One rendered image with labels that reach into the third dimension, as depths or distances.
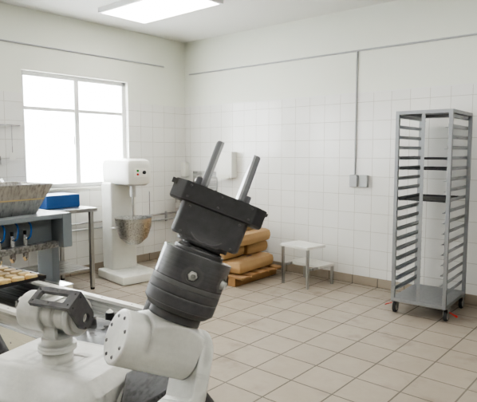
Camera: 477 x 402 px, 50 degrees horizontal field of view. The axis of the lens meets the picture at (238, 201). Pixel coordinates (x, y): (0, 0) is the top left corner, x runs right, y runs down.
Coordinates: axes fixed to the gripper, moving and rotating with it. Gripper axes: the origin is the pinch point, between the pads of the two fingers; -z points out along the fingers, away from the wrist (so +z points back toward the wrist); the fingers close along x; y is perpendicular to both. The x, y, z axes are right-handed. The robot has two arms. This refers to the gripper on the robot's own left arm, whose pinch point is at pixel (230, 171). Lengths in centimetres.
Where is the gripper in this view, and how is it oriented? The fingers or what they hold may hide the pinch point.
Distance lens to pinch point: 64.6
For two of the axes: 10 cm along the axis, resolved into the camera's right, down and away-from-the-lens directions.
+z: -3.6, 9.3, -0.8
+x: -9.3, -3.6, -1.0
